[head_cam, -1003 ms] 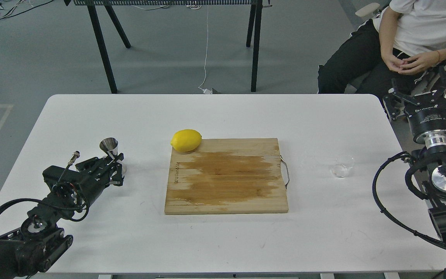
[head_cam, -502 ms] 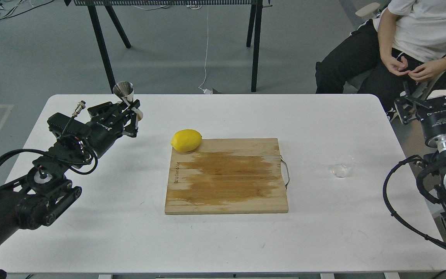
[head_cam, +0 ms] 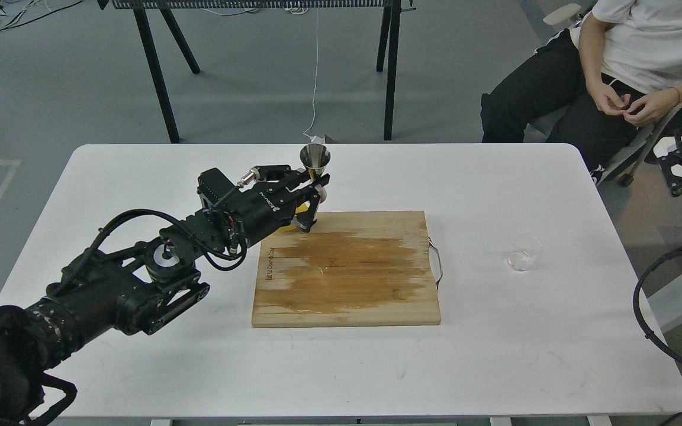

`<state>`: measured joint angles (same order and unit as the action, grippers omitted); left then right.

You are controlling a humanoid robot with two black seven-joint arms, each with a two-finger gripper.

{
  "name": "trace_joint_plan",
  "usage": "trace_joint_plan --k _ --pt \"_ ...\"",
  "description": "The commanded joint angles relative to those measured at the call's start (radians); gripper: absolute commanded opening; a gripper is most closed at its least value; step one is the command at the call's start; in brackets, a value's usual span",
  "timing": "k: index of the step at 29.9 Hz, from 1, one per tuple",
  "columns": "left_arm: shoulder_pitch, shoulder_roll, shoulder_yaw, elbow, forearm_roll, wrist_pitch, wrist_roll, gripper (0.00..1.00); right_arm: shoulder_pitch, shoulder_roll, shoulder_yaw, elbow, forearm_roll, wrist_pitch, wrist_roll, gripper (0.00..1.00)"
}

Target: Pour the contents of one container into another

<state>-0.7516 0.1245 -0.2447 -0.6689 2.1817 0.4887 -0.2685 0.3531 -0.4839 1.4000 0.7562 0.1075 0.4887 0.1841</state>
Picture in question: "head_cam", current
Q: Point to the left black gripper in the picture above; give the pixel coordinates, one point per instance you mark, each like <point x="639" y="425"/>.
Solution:
<point x="266" y="207"/>

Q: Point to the steel jigger measuring cup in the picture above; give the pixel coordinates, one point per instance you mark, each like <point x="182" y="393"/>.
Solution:
<point x="315" y="157"/>

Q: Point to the clear glass cup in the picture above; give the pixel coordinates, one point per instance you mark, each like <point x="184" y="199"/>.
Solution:
<point x="526" y="250"/>

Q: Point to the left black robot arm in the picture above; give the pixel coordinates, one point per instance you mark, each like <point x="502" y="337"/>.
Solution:
<point x="139" y="274"/>

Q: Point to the yellow lemon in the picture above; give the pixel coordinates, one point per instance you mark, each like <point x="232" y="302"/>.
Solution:
<point x="303" y="207"/>

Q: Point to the wooden cutting board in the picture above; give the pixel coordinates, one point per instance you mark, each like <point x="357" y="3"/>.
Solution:
<point x="353" y="269"/>

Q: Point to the seated person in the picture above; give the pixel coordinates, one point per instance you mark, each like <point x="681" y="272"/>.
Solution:
<point x="618" y="71"/>

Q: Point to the black metal table frame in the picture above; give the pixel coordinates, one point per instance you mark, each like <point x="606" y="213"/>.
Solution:
<point x="280" y="47"/>

